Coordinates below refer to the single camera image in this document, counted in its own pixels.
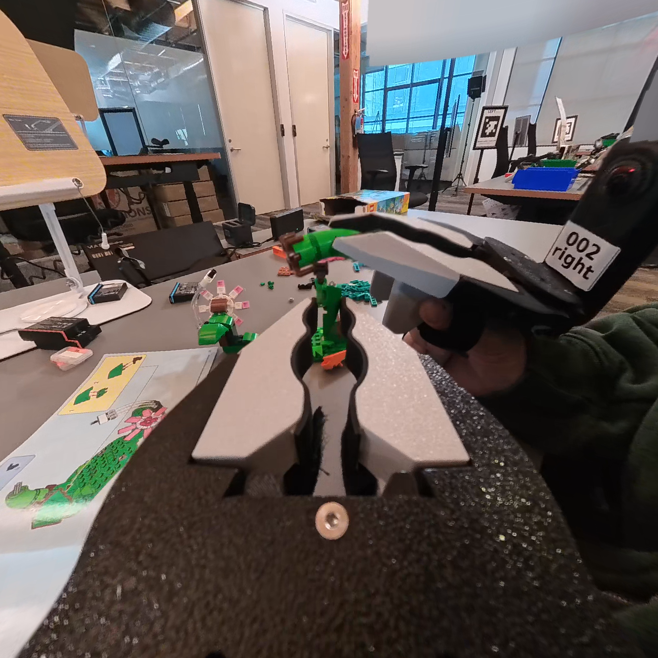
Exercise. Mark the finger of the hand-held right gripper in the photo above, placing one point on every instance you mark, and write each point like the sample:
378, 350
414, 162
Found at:
447, 232
411, 262

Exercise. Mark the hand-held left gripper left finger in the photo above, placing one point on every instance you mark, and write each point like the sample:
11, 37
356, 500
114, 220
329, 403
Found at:
252, 396

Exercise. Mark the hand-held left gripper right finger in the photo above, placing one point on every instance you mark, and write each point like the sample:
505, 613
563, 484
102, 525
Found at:
406, 406

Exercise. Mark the green lego cylinder piece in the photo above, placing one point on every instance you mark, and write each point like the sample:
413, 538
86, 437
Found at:
321, 245

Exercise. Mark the green lego base build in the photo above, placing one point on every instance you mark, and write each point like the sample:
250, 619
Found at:
329, 303

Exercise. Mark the person's right forearm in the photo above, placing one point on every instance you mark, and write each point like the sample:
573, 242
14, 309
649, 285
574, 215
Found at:
591, 370

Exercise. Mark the pile of teal lego pieces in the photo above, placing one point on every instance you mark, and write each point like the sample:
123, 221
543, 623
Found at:
360, 290

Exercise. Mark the lego set box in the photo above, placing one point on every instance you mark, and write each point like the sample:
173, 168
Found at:
385, 201

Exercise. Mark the pink lego flower assembly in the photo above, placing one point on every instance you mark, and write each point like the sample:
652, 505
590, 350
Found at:
221, 329

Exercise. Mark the orange lego leaf piece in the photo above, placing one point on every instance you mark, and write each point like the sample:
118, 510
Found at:
331, 361

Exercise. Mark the lego instruction booklet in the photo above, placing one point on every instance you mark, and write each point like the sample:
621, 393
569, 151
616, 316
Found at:
77, 437

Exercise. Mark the person's right hand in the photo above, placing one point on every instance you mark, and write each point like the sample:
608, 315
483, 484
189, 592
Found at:
493, 360

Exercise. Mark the wooden work table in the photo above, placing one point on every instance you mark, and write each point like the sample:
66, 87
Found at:
514, 194

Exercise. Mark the black office chair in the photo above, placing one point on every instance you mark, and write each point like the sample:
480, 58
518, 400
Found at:
375, 154

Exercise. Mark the blue plastic bin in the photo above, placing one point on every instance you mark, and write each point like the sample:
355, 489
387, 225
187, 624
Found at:
550, 180

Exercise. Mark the tag poster on easel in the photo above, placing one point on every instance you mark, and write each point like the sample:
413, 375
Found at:
491, 127

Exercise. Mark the black case blue edge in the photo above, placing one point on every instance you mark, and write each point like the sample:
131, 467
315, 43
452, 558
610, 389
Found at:
185, 293
108, 293

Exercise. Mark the wooden pillar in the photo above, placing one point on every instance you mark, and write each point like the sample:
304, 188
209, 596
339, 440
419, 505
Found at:
349, 154

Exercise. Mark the black charger box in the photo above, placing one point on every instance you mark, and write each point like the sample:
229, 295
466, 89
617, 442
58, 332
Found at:
287, 223

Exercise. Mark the fire extinguisher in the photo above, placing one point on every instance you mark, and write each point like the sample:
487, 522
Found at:
358, 123

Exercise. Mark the large window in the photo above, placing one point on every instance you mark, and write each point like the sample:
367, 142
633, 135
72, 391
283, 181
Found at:
406, 97

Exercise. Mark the black speaker on tripod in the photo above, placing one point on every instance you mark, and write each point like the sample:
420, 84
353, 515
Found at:
476, 86

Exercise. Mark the black flat case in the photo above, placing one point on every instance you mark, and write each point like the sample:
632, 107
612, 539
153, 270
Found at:
169, 252

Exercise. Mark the black charger dock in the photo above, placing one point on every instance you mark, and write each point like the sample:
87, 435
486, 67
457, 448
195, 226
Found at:
239, 226

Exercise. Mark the small pink clear case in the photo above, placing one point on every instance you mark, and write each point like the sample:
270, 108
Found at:
72, 358

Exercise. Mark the white door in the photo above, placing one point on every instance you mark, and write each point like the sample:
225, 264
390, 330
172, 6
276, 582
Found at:
246, 103
308, 103

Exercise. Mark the black case red stripe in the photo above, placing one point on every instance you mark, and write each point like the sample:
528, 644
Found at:
56, 331

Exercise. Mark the stack of cardboard boxes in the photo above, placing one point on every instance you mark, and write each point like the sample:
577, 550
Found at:
175, 198

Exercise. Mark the wooden office desk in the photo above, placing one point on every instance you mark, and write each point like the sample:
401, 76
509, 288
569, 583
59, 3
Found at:
164, 158

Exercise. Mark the black monitor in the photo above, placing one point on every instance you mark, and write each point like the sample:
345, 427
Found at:
121, 131

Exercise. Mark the wooden board white stand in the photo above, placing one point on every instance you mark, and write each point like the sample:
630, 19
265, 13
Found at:
41, 175

